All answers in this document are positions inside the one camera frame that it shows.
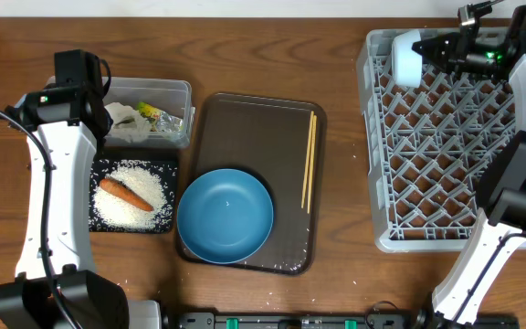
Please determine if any clear plastic bin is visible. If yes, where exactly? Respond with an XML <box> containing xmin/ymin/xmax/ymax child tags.
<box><xmin>103</xmin><ymin>77</ymin><xmax>195</xmax><ymax>149</ymax></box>

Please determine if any foil snack wrapper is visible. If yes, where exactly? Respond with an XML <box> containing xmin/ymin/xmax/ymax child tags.
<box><xmin>136</xmin><ymin>102</ymin><xmax>184</xmax><ymax>133</ymax></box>

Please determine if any dark blue plate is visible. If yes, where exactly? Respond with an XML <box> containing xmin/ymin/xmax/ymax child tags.
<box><xmin>177</xmin><ymin>168</ymin><xmax>274</xmax><ymax>264</ymax></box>

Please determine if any wooden chopstick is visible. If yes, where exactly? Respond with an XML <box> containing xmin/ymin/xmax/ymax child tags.
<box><xmin>307</xmin><ymin>114</ymin><xmax>317</xmax><ymax>214</ymax></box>
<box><xmin>300</xmin><ymin>111</ymin><xmax>314</xmax><ymax>209</ymax></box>

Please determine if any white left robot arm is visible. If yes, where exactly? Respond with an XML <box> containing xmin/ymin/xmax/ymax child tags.
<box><xmin>0</xmin><ymin>87</ymin><xmax>163</xmax><ymax>328</ymax></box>

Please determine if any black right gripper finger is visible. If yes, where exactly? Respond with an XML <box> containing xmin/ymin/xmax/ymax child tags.
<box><xmin>422</xmin><ymin>51</ymin><xmax>454</xmax><ymax>73</ymax></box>
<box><xmin>412</xmin><ymin>36</ymin><xmax>449</xmax><ymax>51</ymax></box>

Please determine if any white rice pile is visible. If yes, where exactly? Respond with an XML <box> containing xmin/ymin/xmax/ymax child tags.
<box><xmin>91</xmin><ymin>166</ymin><xmax>174</xmax><ymax>233</ymax></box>

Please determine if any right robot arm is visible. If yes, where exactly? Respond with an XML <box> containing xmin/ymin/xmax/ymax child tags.
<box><xmin>412</xmin><ymin>1</ymin><xmax>526</xmax><ymax>328</ymax></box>

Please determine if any orange carrot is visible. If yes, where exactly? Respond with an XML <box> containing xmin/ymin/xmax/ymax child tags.
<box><xmin>99</xmin><ymin>178</ymin><xmax>153</xmax><ymax>212</ymax></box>

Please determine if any black tray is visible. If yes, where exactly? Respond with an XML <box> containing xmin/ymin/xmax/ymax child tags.
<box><xmin>89</xmin><ymin>148</ymin><xmax>178</xmax><ymax>234</ymax></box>

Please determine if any light blue bowl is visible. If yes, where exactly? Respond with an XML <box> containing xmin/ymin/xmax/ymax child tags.
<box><xmin>391</xmin><ymin>29</ymin><xmax>422</xmax><ymax>88</ymax></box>

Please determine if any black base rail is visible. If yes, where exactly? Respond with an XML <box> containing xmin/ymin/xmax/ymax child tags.
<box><xmin>162</xmin><ymin>301</ymin><xmax>521</xmax><ymax>329</ymax></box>

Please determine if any white tissue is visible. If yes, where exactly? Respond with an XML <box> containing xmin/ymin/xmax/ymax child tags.
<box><xmin>105</xmin><ymin>102</ymin><xmax>153</xmax><ymax>143</ymax></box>

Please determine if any brown serving tray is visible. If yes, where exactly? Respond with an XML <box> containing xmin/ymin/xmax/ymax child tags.
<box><xmin>177</xmin><ymin>93</ymin><xmax>327</xmax><ymax>275</ymax></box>

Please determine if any grey dishwasher rack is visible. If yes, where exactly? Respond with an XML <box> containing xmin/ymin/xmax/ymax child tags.
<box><xmin>356</xmin><ymin>29</ymin><xmax>515</xmax><ymax>253</ymax></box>

